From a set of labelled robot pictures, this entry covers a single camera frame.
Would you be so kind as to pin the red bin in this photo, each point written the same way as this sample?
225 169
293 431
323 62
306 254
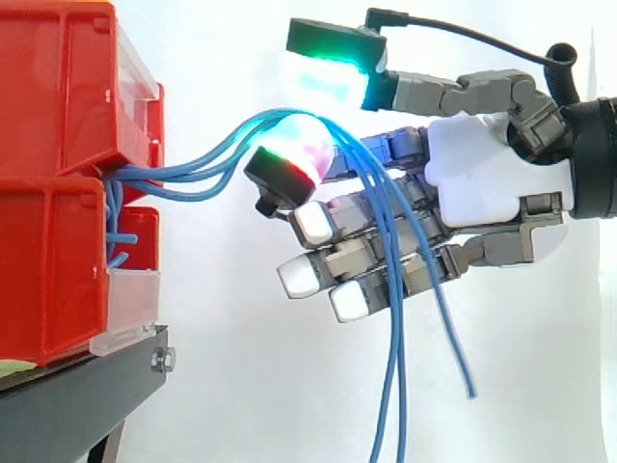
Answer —
72 87
53 270

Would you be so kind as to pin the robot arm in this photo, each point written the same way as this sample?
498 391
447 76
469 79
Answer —
594 158

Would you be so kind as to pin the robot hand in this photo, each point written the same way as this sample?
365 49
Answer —
482 173

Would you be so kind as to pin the black stand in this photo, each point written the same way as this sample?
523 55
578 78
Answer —
77 400

